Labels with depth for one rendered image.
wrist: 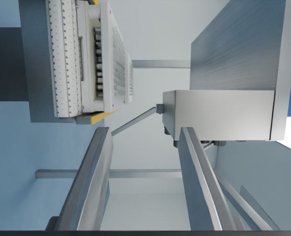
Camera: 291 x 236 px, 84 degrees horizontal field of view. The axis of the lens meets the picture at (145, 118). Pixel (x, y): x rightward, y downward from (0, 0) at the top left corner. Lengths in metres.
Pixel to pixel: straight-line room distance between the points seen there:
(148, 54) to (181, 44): 0.74
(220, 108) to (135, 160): 4.12
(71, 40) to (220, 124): 0.35
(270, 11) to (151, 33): 3.46
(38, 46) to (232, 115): 0.43
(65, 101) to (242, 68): 0.44
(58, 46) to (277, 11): 0.43
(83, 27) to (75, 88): 0.14
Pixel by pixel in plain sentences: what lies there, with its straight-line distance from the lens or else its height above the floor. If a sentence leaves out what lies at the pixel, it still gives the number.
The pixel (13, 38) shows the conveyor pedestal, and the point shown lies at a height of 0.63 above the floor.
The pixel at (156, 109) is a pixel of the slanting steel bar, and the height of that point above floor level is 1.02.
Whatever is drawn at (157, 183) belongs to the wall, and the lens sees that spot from 4.83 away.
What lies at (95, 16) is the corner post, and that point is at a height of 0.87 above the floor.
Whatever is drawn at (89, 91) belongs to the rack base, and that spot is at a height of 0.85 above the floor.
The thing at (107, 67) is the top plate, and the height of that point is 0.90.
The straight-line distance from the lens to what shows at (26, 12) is 0.47.
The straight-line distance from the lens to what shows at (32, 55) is 0.44.
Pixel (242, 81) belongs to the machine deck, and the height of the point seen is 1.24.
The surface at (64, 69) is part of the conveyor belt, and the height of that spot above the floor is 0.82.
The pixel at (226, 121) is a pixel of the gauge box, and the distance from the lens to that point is 0.36.
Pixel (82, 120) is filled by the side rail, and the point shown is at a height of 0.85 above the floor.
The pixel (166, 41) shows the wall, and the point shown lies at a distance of 3.86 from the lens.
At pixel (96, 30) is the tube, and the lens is 0.46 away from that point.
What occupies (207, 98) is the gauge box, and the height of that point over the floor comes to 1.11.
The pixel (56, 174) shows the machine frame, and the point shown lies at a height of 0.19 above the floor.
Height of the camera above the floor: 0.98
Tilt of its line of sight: level
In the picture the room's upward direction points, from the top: 90 degrees clockwise
